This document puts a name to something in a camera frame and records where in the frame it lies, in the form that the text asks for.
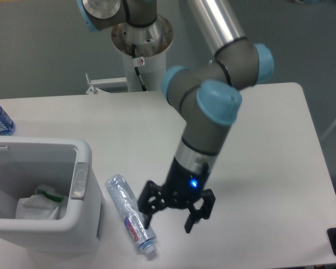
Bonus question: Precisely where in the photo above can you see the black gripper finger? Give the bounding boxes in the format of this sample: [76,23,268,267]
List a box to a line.
[138,180,167,229]
[184,189,216,234]

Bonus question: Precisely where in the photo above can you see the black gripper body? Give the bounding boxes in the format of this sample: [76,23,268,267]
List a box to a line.
[162,158,210,209]

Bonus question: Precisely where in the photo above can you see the crushed clear plastic bottle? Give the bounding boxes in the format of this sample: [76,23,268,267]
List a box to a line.
[105,174,157,258]

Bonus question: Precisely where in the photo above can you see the white paper wrapper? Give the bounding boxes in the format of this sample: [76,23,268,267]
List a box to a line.
[15,184,68,220]

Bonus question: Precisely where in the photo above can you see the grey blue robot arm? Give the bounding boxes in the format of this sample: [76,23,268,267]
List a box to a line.
[77,1,274,233]

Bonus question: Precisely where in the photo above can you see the white trash can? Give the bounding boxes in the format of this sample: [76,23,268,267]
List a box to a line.
[0,136,104,253]

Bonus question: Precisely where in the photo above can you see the white left table clamp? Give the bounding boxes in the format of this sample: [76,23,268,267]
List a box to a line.
[85,73,128,95]

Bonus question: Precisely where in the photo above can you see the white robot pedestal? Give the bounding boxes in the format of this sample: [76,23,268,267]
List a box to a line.
[111,15,174,92]

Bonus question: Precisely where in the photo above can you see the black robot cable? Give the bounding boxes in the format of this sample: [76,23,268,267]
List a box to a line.
[130,43,148,92]

